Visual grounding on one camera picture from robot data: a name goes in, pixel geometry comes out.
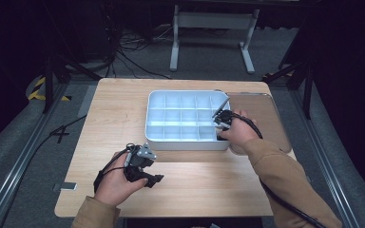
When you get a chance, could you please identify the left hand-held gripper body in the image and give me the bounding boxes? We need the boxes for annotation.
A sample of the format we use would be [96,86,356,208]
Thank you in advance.
[124,142,158,183]

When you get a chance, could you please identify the yellow black hazard tape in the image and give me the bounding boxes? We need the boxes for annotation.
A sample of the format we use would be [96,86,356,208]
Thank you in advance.
[27,76,72,103]

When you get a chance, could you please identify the left hand-held gripper cable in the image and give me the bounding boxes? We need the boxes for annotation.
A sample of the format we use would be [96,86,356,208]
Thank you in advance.
[92,142,138,194]

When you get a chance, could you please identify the person's right hand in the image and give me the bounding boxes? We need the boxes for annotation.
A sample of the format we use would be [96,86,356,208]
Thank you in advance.
[218,108,262,157]

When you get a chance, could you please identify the white metal table frame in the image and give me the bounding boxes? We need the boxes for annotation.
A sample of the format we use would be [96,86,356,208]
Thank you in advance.
[169,4,260,75]

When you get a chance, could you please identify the person's left hand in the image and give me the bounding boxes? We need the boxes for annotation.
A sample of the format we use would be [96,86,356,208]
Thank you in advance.
[92,150,149,207]

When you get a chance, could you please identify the black tripod stand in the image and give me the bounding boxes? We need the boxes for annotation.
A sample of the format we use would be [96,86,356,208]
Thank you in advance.
[41,3,103,114]
[261,12,316,121]

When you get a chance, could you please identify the white divided storage box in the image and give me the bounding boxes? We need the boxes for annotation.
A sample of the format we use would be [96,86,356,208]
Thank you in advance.
[144,89,233,152]

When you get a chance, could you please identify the black floor cable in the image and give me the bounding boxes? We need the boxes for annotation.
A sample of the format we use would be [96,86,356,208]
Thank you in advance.
[0,114,87,228]

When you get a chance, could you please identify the brown box lid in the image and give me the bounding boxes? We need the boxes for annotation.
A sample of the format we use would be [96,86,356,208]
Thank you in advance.
[226,91,293,155]

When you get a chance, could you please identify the bundle of black floor cables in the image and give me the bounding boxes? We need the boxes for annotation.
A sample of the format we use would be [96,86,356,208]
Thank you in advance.
[103,3,174,80]

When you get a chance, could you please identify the right hand-held gripper cable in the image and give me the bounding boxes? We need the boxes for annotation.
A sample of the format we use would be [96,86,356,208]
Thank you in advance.
[229,111,328,228]

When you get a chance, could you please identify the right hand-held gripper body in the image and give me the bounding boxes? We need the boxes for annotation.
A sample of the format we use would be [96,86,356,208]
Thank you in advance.
[211,96,236,131]

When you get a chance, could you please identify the aluminium floor rail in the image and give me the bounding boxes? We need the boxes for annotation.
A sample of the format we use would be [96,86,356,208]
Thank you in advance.
[0,83,70,228]
[289,89,361,228]

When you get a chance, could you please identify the grey tape strip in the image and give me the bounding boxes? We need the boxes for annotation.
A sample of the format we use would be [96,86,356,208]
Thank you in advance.
[52,181,78,193]

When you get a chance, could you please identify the hand-held gripper cable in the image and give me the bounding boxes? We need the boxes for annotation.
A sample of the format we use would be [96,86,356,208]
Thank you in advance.
[229,111,328,228]
[92,142,138,194]

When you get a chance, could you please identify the black tape cross mark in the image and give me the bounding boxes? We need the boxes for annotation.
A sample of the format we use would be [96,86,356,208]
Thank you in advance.
[48,125,70,144]

